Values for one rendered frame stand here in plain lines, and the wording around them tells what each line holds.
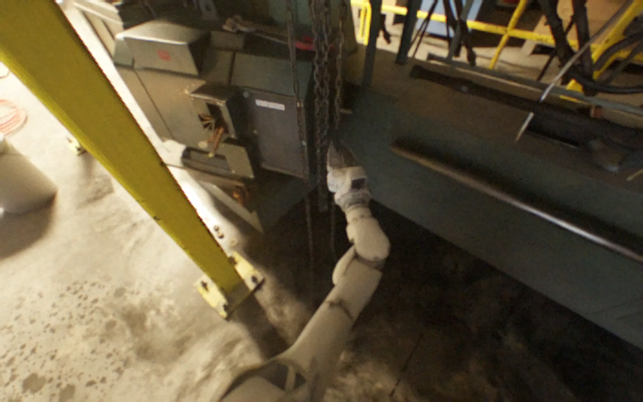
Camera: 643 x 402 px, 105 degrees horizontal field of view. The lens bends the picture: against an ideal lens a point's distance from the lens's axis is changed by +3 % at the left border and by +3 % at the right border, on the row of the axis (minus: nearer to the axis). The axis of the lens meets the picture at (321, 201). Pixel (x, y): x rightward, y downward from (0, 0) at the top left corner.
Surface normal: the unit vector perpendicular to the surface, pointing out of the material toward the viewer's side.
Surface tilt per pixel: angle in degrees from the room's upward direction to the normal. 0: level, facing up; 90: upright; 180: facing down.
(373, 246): 3
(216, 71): 45
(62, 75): 90
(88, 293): 0
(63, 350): 0
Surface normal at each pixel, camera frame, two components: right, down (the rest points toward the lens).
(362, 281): 0.10, -0.74
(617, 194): -0.63, 0.61
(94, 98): 0.78, 0.48
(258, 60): -0.25, 0.07
